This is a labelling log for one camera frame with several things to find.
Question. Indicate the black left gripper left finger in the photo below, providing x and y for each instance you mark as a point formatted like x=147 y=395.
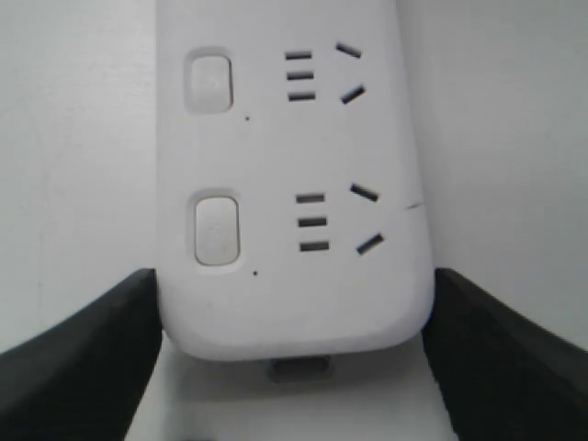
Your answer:
x=84 y=378

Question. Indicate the white five-outlet power strip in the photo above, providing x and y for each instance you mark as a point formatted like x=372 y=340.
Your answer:
x=290 y=215

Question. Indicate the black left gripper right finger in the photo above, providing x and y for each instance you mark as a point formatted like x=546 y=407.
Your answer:
x=502 y=376

